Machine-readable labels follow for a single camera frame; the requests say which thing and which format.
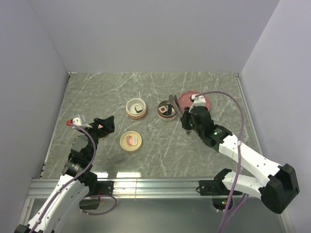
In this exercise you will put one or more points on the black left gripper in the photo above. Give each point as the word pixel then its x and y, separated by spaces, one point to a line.
pixel 107 125

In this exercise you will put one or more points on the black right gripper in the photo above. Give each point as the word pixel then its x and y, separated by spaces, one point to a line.
pixel 186 115

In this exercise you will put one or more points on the cream lid with label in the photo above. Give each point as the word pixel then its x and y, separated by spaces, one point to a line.
pixel 131 141

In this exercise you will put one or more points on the sushi roll red centre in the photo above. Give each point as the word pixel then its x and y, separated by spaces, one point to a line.
pixel 163 110

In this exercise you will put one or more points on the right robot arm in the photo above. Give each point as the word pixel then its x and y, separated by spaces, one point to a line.
pixel 275 185

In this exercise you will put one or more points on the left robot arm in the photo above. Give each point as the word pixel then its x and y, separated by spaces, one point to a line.
pixel 76 181

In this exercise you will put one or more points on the pink octagonal plate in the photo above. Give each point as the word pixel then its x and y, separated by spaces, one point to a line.
pixel 185 101

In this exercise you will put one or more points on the steel bowl red band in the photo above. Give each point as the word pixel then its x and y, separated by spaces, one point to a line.
pixel 166 117

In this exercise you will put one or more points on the pink bowl white inside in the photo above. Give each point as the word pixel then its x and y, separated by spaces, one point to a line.
pixel 131 111

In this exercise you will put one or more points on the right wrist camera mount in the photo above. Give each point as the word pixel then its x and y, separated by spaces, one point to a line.
pixel 197 100

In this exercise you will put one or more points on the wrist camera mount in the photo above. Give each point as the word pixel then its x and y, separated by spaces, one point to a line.
pixel 197 100
pixel 78 120

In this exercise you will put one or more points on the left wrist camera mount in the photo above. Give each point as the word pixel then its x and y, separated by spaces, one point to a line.
pixel 78 120

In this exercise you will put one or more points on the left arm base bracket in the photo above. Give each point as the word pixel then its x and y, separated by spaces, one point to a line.
pixel 103 189

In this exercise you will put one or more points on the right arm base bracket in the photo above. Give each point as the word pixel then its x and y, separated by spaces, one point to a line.
pixel 214 187

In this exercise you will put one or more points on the aluminium front rail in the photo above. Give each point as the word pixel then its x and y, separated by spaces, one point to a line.
pixel 126 188

